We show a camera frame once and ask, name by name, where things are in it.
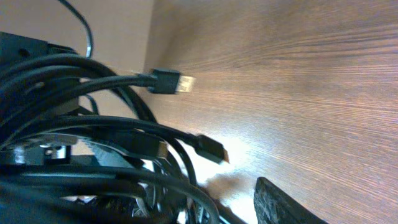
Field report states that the left camera black cable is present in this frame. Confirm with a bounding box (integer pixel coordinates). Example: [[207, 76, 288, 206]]
[[57, 0, 95, 59]]

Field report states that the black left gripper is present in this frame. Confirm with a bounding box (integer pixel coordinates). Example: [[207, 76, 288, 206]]
[[0, 30, 81, 166]]

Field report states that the thick black USB cable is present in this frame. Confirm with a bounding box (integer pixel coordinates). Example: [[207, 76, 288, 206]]
[[0, 52, 224, 224]]

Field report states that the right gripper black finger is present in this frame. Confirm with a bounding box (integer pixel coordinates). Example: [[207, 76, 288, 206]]
[[254, 177, 326, 224]]

